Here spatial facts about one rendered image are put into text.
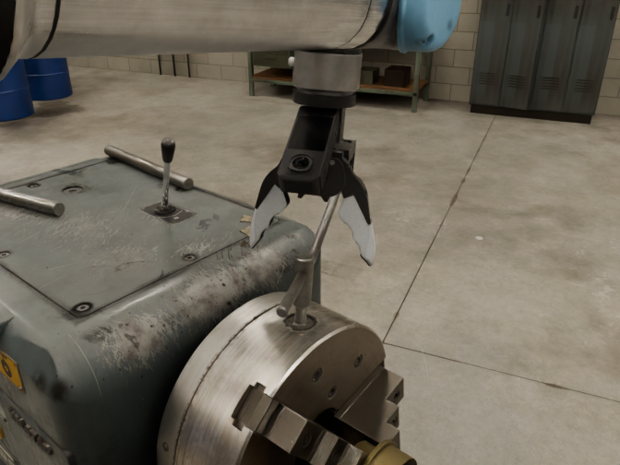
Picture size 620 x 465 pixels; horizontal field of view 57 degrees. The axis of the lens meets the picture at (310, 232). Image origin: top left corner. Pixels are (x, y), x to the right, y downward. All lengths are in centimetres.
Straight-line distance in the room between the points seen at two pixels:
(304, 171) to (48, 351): 34
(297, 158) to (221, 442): 31
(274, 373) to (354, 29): 38
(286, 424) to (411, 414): 176
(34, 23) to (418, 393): 231
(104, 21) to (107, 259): 58
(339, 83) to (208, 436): 40
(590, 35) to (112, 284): 606
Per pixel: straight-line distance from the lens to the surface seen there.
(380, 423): 75
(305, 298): 66
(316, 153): 59
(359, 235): 66
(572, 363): 282
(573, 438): 246
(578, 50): 653
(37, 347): 69
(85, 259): 84
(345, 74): 62
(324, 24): 38
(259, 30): 34
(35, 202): 101
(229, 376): 66
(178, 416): 69
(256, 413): 63
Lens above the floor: 164
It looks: 27 degrees down
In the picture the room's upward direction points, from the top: straight up
